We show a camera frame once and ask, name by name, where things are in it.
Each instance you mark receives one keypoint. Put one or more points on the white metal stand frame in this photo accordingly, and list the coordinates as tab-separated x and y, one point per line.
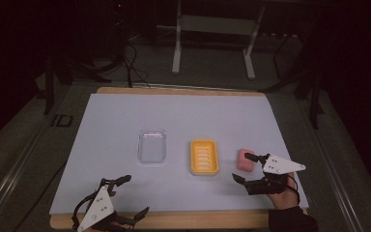
212	25

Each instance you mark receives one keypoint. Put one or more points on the black tripod stand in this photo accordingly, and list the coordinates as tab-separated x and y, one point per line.
312	87

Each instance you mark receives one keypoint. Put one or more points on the yellow soap dish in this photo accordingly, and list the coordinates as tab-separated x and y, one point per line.
204	157

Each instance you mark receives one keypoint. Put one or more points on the white table mat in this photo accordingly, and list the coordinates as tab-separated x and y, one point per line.
109	145

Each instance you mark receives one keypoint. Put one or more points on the clear plastic container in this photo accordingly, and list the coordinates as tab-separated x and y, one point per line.
152	146

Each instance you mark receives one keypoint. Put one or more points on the pink soap bar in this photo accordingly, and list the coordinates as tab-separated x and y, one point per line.
243	164

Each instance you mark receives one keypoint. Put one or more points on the person's right hand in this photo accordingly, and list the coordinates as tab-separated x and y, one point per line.
285	195

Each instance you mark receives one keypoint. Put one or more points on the person's left hand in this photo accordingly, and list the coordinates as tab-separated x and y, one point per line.
116	223

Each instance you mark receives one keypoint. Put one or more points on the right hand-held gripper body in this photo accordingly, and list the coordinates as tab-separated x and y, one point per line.
280	166

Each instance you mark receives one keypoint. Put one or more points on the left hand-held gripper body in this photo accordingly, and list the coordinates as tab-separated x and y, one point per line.
98	206

